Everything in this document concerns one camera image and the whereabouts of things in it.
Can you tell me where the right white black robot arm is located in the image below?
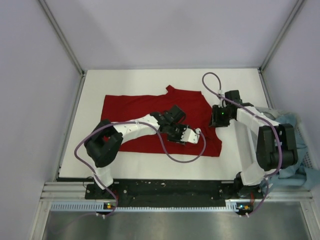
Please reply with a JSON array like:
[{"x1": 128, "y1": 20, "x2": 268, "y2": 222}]
[{"x1": 209, "y1": 90, "x2": 298, "y2": 198}]

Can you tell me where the aluminium frame post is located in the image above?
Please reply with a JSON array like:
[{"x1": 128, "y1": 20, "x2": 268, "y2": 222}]
[
  {"x1": 37, "y1": 0, "x2": 86, "y2": 76},
  {"x1": 258, "y1": 0, "x2": 306, "y2": 73}
]

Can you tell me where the red t shirt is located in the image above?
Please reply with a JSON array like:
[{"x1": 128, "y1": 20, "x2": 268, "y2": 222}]
[{"x1": 100, "y1": 84, "x2": 223, "y2": 158}]

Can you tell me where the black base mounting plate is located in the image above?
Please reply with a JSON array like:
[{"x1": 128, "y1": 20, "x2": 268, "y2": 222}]
[{"x1": 84, "y1": 177, "x2": 264, "y2": 207}]

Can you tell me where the light blue t shirt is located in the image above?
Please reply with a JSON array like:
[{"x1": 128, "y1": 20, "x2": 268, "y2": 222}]
[{"x1": 268, "y1": 110, "x2": 320, "y2": 191}]

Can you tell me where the right aluminium frame post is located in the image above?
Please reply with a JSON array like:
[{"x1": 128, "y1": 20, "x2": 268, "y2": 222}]
[{"x1": 258, "y1": 0, "x2": 306, "y2": 73}]

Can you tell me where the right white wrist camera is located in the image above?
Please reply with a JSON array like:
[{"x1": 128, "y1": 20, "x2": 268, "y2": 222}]
[{"x1": 217, "y1": 89, "x2": 225, "y2": 99}]

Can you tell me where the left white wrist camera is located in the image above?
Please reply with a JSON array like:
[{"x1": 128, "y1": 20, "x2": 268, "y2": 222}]
[{"x1": 180, "y1": 128, "x2": 201, "y2": 144}]

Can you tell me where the left aluminium frame post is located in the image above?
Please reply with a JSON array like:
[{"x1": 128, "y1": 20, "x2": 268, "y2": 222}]
[{"x1": 37, "y1": 0, "x2": 86, "y2": 76}]

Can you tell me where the light blue cable duct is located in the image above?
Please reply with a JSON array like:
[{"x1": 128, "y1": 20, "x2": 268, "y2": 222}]
[{"x1": 50, "y1": 201, "x2": 250, "y2": 213}]

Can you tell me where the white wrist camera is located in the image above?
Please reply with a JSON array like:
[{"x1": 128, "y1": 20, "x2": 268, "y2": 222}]
[
  {"x1": 180, "y1": 128, "x2": 201, "y2": 144},
  {"x1": 217, "y1": 89, "x2": 225, "y2": 99}
]

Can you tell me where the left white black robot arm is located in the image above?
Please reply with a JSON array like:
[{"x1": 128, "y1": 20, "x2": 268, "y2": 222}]
[{"x1": 84, "y1": 105, "x2": 199, "y2": 199}]

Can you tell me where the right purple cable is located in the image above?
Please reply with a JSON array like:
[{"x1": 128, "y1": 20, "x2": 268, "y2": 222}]
[{"x1": 201, "y1": 72, "x2": 284, "y2": 217}]

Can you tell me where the white laundry basket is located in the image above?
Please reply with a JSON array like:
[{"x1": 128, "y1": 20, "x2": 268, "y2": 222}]
[{"x1": 239, "y1": 107, "x2": 316, "y2": 176}]

